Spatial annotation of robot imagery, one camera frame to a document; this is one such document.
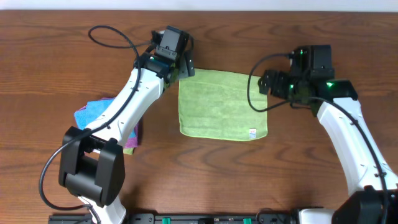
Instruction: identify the folded pink microfibre cloth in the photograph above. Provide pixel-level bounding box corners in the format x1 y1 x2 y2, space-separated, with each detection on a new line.
76 97 141 149

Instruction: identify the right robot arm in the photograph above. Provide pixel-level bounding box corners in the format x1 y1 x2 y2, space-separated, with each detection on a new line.
257 70 397 223

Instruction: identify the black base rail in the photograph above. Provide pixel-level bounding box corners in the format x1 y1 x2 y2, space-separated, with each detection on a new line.
48 212 299 224

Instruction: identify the folded blue microfibre cloth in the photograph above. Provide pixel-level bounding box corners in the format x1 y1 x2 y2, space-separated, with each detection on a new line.
73 98 137 140

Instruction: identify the green microfibre cloth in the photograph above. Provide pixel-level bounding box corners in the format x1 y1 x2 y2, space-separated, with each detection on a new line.
178 69 268 141

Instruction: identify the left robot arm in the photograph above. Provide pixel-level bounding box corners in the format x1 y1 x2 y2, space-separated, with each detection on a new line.
58 49 195 223

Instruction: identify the folded green cloth under stack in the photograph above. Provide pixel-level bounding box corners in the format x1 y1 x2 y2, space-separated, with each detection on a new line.
123 147 134 155

